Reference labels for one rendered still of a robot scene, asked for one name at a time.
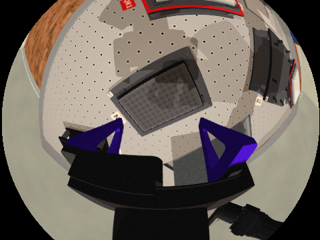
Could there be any cream multiwell plate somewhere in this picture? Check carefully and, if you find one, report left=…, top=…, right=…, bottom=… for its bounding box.
left=291, top=66, right=300, bottom=105
left=156, top=0, right=237, bottom=6

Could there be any black microplate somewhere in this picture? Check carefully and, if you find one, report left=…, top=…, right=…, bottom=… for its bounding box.
left=118, top=59, right=204, bottom=132

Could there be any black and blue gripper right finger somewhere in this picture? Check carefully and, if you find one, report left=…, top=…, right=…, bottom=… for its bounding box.
left=199, top=117, right=257, bottom=182

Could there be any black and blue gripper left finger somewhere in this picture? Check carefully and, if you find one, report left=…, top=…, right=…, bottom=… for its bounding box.
left=65, top=117, right=124, bottom=153

